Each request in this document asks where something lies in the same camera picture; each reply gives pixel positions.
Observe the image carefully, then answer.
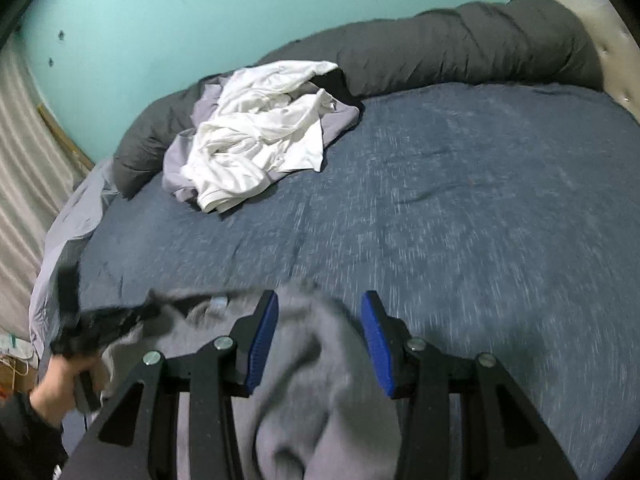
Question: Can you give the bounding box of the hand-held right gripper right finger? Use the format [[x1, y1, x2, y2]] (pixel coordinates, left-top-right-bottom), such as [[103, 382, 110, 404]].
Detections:
[[360, 290, 581, 480]]

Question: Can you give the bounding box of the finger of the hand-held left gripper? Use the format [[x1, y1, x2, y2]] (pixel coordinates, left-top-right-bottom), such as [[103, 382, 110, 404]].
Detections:
[[107, 292, 216, 333]]

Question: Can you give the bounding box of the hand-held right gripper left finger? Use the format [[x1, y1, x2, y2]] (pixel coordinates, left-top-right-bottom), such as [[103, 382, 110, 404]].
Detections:
[[62, 290, 279, 480]]

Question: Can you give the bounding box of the grey knit sweater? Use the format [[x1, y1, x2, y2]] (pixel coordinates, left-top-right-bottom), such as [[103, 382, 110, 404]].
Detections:
[[94, 280, 407, 480]]

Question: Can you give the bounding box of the person's left forearm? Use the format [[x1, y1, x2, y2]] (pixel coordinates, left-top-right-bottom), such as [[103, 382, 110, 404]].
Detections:
[[0, 391, 69, 480]]

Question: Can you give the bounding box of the person's left hand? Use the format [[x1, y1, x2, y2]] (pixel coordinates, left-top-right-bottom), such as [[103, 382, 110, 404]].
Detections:
[[29, 349, 110, 428]]

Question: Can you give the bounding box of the brown cardboard box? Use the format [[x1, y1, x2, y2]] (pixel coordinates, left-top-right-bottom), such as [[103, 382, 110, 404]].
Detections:
[[0, 352, 40, 403]]

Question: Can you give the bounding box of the light grey bed sheet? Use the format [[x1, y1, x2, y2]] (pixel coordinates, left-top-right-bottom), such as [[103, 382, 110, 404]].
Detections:
[[29, 157, 121, 356]]

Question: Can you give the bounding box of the striped beige curtain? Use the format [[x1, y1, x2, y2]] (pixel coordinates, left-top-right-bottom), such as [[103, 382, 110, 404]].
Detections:
[[0, 40, 92, 341]]

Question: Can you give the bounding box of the blue heathered bed blanket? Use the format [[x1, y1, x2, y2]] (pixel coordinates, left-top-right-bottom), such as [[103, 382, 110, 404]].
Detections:
[[77, 82, 640, 480]]

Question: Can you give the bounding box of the white crumpled garment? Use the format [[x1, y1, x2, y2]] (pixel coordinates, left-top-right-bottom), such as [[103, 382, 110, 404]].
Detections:
[[180, 60, 340, 214]]

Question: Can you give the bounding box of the lavender crumpled garment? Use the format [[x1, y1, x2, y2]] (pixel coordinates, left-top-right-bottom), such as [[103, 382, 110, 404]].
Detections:
[[161, 80, 362, 206]]

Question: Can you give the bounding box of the dark grey rolled duvet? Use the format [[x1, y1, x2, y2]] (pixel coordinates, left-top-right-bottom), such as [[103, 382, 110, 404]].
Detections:
[[112, 0, 606, 199]]

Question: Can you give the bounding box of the cream tufted headboard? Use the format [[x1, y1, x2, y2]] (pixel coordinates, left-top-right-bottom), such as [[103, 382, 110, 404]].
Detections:
[[515, 0, 640, 126]]

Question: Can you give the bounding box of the wooden wall trim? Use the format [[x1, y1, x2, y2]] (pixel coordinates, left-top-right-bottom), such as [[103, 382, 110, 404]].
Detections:
[[37, 104, 96, 172]]

